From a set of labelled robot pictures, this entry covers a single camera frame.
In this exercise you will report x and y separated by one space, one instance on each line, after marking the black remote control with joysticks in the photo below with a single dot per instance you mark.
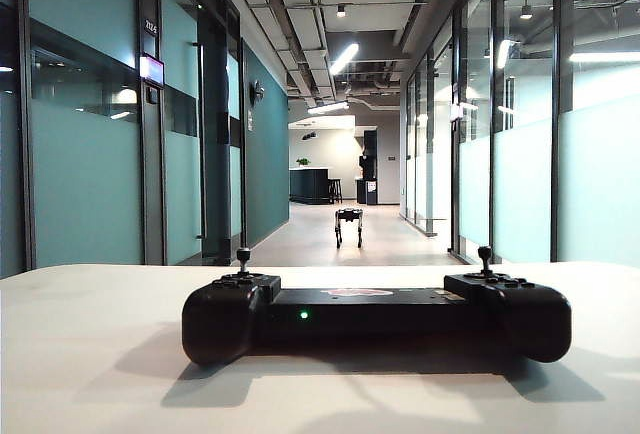
350 316

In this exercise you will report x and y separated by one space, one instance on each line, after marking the black quadruped robot dog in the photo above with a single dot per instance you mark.
348 215

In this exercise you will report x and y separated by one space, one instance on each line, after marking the black door card reader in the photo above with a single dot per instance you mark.
152 96

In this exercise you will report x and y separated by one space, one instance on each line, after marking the lit door display panel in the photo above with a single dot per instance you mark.
152 70

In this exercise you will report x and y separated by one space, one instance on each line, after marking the dark bar counter white top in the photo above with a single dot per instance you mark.
307 186

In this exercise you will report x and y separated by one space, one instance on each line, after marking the dark wooden bar stool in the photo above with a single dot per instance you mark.
335 189

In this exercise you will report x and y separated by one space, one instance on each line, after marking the green potted plant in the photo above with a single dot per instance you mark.
303 161

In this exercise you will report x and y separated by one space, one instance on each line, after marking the black ceiling-mounted device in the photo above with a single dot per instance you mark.
309 136

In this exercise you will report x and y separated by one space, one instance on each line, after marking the long linear ceiling light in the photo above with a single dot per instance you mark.
327 108
344 58

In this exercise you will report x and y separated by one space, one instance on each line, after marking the small ceiling spotlight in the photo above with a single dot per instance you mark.
341 10

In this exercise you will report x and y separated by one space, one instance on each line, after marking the hanging pendant lamp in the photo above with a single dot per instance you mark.
526 12

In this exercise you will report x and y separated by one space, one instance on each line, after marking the small white wall sign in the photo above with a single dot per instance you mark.
251 120

